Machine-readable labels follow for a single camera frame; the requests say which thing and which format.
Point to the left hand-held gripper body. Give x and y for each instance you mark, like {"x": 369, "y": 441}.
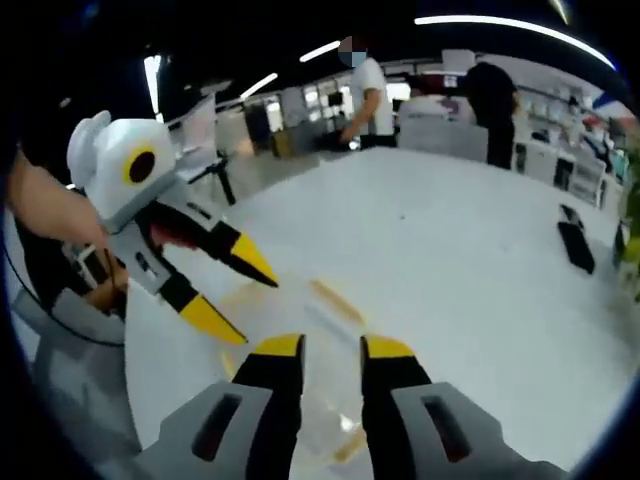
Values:
{"x": 135, "y": 200}

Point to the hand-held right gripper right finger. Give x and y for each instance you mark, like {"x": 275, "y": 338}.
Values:
{"x": 390, "y": 400}

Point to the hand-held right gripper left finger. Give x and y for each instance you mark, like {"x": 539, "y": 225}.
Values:
{"x": 270, "y": 400}

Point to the clear container with yellow buckles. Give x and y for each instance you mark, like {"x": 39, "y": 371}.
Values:
{"x": 327, "y": 395}

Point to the person's left hand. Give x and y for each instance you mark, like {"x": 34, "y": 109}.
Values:
{"x": 82, "y": 220}

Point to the white desk with black leg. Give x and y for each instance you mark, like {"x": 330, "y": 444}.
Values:
{"x": 202, "y": 166}

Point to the computer monitor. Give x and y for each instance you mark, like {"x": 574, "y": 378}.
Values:
{"x": 200, "y": 127}

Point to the person's dark shirt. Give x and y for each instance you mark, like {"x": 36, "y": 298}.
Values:
{"x": 42, "y": 270}

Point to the ceiling light strip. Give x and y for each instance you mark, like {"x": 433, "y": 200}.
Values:
{"x": 320, "y": 51}
{"x": 258, "y": 85}
{"x": 152, "y": 85}

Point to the black flat device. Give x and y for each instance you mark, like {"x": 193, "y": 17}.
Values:
{"x": 576, "y": 245}

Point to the white cabinet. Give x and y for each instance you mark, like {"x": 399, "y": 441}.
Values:
{"x": 440, "y": 130}

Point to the green potted plant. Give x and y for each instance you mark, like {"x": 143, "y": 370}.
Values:
{"x": 631, "y": 225}

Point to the long curved ceiling light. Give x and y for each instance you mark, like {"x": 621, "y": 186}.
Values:
{"x": 510, "y": 24}

